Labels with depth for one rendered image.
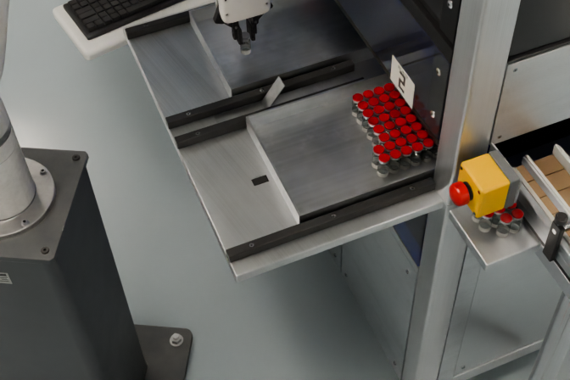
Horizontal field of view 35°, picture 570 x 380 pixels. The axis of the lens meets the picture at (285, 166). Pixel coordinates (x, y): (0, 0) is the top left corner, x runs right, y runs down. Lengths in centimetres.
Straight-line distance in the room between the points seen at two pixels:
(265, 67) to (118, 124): 123
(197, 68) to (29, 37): 161
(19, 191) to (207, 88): 43
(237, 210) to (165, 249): 107
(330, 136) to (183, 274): 101
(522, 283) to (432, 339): 23
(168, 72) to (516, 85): 75
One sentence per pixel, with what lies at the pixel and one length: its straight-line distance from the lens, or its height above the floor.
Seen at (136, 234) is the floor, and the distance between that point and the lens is 272.
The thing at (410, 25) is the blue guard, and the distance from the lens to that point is 155.
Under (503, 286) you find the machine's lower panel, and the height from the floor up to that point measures 50.
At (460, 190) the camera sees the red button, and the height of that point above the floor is 101.
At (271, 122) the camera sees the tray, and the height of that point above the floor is 88.
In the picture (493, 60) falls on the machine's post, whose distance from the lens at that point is 140.
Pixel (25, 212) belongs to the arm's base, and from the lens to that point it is 171.
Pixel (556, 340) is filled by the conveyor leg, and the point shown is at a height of 64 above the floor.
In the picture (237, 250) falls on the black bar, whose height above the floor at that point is 90.
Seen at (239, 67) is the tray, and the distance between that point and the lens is 187.
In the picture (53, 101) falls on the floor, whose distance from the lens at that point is 316.
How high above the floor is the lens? 217
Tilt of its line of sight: 50 degrees down
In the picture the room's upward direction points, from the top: 2 degrees counter-clockwise
